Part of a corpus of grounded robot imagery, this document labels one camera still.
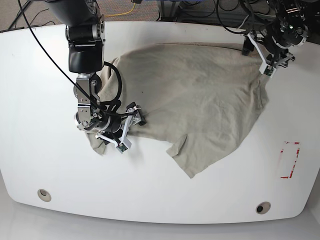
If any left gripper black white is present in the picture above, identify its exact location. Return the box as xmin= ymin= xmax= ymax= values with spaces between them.
xmin=241 ymin=27 xmax=295 ymax=70

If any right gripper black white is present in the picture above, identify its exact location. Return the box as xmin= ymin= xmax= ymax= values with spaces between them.
xmin=95 ymin=102 xmax=147 ymax=147

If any beige grey t-shirt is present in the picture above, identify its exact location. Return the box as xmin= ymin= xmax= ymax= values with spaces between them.
xmin=83 ymin=41 xmax=270 ymax=180

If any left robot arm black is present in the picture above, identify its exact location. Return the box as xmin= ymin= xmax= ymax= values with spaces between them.
xmin=242 ymin=0 xmax=309 ymax=78

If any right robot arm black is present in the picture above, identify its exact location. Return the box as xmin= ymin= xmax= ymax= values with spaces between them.
xmin=46 ymin=0 xmax=146 ymax=153

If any red tape rectangle marking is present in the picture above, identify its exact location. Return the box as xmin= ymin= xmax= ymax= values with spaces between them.
xmin=277 ymin=141 xmax=301 ymax=179

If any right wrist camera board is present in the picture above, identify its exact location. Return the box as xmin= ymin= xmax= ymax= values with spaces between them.
xmin=115 ymin=141 xmax=132 ymax=154

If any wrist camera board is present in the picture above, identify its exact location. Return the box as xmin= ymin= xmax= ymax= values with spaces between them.
xmin=259 ymin=62 xmax=277 ymax=78
xmin=115 ymin=141 xmax=132 ymax=154

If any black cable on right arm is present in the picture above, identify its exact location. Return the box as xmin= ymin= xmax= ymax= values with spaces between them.
xmin=17 ymin=0 xmax=125 ymax=118

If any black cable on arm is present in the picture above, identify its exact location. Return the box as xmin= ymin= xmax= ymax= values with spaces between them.
xmin=17 ymin=0 xmax=125 ymax=118
xmin=214 ymin=0 xmax=276 ymax=36

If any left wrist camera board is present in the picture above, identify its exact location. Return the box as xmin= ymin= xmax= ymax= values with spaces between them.
xmin=259 ymin=62 xmax=277 ymax=78

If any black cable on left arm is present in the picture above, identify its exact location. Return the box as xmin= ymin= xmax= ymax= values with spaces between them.
xmin=214 ymin=0 xmax=276 ymax=36

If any left table cable grommet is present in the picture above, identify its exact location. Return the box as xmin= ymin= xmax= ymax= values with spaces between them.
xmin=37 ymin=189 xmax=52 ymax=203

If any table cable grommet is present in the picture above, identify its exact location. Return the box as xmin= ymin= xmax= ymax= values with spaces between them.
xmin=37 ymin=189 xmax=52 ymax=203
xmin=255 ymin=201 xmax=271 ymax=215

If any yellow cable on floor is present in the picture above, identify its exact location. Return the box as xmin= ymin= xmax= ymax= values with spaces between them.
xmin=104 ymin=2 xmax=137 ymax=18

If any right table cable grommet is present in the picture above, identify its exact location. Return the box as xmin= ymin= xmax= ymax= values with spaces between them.
xmin=255 ymin=201 xmax=271 ymax=215

